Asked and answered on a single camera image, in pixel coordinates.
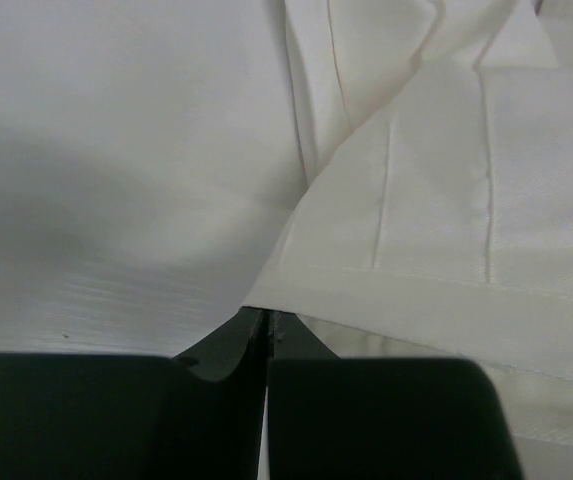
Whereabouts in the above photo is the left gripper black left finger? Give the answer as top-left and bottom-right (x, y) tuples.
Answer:
(0, 308), (268, 479)

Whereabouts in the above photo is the white pleated skirt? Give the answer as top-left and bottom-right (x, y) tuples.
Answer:
(246, 1), (573, 479)

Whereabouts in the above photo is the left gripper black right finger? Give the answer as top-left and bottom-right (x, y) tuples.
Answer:
(267, 312), (524, 479)

